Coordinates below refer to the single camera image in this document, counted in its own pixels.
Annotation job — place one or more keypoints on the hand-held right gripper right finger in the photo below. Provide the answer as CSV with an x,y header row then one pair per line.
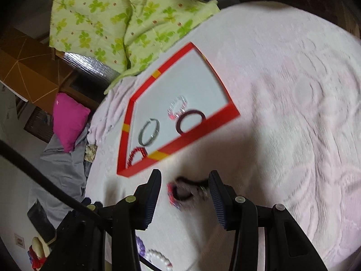
x,y
218,200

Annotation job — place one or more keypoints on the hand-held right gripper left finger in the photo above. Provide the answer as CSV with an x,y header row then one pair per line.
x,y
151,200

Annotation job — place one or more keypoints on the red-rimmed white tray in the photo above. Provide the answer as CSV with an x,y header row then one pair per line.
x,y
180,84

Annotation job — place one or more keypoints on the silver bangle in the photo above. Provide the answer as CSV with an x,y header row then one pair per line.
x,y
140,137

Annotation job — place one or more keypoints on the small patterned cloth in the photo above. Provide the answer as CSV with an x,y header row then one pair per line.
x,y
90,153

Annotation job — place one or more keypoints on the dark maroon bangle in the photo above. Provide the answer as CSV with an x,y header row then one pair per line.
x,y
180,122

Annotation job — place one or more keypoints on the grey bed sheet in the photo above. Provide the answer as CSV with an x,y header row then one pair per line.
x,y
56,169

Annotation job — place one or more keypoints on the pale pink bedspread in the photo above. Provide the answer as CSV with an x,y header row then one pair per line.
x,y
282,118

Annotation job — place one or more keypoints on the black box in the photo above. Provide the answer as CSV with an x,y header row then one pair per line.
x,y
41,217

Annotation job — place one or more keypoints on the pink pillow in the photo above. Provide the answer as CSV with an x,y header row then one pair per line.
x,y
69,118

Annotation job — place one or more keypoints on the straw hat with red ribbon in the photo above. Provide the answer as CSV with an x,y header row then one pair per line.
x,y
39,248

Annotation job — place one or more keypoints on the silver foil mat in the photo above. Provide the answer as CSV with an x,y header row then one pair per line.
x,y
93,67

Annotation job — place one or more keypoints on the orange wooden cabinet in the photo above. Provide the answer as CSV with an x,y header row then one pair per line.
x,y
25,67

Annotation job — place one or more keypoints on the green clover print quilt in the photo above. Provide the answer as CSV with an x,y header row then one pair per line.
x,y
98,19

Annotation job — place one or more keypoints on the wooden bed frame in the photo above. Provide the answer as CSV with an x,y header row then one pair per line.
x,y
84,90

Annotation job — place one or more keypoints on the wall socket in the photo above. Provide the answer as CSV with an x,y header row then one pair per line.
x,y
19,240

